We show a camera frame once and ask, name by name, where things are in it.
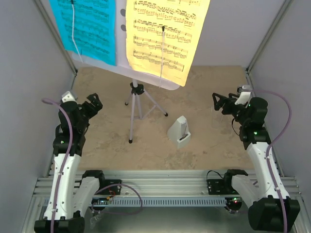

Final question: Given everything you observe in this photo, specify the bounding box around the clear metronome cover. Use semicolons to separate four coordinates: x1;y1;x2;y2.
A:
211;106;224;129

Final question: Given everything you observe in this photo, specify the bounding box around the circuit board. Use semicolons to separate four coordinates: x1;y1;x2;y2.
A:
91;197;113;205
226;197;242;205

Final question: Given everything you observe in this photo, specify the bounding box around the grey slotted cable duct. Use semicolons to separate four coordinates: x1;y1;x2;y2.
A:
43;197;240;207

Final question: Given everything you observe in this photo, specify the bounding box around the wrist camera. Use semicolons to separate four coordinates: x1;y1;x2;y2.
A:
235;84;252;105
61;91;77;103

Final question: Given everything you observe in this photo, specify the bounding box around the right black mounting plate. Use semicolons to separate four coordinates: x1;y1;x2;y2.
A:
207;179;235;195

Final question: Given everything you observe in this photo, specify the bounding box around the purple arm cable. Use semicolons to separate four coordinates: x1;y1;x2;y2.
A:
250;90;292;233
41;98;73;233

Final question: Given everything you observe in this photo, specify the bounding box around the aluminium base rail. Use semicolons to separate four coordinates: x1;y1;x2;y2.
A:
33;170;301;197

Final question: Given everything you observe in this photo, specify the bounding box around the right circuit board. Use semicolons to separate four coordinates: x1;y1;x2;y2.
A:
226;197;242;205

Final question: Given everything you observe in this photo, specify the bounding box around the blue sheet music page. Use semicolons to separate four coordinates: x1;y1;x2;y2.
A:
49;0;116;66

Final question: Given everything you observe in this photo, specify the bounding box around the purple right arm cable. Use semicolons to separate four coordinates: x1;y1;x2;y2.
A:
250;90;292;233

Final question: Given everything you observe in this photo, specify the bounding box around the black mounting plate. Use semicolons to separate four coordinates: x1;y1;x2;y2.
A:
96;179;122;196
207;179;235;195

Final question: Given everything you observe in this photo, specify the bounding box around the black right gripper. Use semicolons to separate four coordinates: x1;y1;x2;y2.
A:
213;93;250;125

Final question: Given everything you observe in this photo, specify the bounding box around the clear plastic bag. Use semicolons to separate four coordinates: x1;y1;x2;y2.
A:
90;211;104;230

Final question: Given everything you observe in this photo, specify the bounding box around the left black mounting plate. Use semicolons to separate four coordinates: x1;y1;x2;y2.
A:
96;179;122;196

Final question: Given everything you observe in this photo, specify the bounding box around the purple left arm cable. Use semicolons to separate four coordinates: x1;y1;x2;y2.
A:
41;98;73;233

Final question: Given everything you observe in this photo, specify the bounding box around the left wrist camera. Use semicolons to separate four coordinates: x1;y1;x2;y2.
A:
61;91;77;103

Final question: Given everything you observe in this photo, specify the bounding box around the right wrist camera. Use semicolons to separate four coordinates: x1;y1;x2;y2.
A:
235;84;252;105

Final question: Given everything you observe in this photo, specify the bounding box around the yellow sheet music page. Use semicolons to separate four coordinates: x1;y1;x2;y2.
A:
125;0;210;86

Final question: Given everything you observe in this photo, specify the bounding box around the white metronome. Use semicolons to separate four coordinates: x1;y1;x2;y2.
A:
167;116;191;149

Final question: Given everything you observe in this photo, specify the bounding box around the left circuit board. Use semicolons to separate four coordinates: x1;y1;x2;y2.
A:
91;197;113;205

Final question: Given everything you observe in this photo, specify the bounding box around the white music stand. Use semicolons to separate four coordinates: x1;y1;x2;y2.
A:
71;0;179;143

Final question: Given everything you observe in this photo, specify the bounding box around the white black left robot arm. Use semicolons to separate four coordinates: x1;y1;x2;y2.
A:
34;91;106;233

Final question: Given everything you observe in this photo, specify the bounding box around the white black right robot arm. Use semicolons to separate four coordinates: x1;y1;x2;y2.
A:
212;91;300;233

